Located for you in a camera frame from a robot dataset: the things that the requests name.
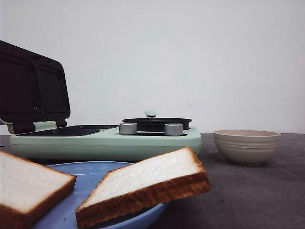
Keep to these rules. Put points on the white bread slice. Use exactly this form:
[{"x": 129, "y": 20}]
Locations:
[
  {"x": 28, "y": 191},
  {"x": 158, "y": 179}
]

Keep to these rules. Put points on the breakfast maker hinged lid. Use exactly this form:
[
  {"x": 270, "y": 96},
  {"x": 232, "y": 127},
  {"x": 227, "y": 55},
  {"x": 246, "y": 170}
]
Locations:
[{"x": 32, "y": 90}]

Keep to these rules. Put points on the mint green breakfast maker base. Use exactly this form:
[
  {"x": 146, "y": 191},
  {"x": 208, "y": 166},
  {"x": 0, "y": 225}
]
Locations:
[{"x": 103, "y": 145}]

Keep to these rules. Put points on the black round frying pan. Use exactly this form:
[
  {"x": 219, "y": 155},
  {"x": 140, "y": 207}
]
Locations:
[{"x": 152, "y": 123}]

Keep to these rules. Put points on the right silver control knob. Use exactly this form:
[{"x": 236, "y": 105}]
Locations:
[{"x": 173, "y": 129}]

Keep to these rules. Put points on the silver control knob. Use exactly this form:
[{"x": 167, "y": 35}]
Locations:
[
  {"x": 173, "y": 129},
  {"x": 128, "y": 128}
]

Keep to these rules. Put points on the left silver control knob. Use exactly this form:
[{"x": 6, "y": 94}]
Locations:
[{"x": 128, "y": 128}]

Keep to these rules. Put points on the blue plastic plate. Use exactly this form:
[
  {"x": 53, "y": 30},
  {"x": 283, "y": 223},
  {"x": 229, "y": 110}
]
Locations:
[{"x": 62, "y": 216}]

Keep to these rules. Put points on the beige ribbed bowl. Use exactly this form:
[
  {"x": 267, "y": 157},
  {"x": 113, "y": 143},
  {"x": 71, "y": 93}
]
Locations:
[{"x": 247, "y": 147}]

